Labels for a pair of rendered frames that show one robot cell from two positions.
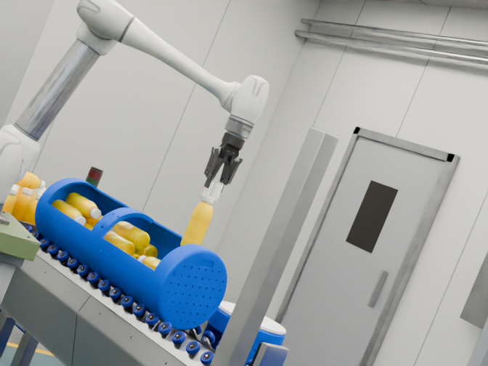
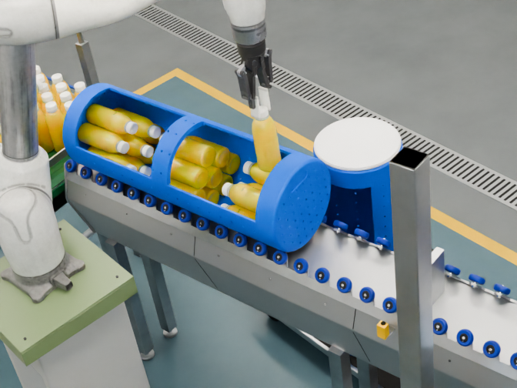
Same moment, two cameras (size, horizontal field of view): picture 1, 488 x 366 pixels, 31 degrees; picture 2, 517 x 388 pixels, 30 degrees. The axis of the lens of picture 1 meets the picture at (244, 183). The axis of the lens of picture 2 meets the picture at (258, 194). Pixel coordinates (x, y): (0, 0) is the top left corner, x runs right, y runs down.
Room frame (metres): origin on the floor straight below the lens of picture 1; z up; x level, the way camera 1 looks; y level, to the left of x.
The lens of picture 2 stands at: (0.77, 0.23, 2.87)
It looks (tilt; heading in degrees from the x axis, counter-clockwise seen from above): 39 degrees down; 357
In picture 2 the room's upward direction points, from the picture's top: 9 degrees counter-clockwise
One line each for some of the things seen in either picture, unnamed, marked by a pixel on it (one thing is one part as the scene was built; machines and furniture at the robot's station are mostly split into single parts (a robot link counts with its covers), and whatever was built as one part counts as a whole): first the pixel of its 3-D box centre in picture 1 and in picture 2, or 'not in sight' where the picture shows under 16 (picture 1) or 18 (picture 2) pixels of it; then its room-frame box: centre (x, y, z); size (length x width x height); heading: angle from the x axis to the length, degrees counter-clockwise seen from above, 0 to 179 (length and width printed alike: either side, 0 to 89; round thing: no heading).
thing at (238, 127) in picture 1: (238, 128); (248, 28); (2.96, 0.09, 1.65); 0.09 x 0.09 x 0.06
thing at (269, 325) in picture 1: (250, 317); (357, 143); (3.22, -0.22, 1.03); 0.28 x 0.28 x 0.01
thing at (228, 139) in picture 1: (230, 147); (252, 53); (2.96, 0.09, 1.58); 0.08 x 0.07 x 0.09; 134
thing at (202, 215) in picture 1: (198, 224); (265, 140); (2.96, 0.09, 1.29); 0.07 x 0.07 x 0.19
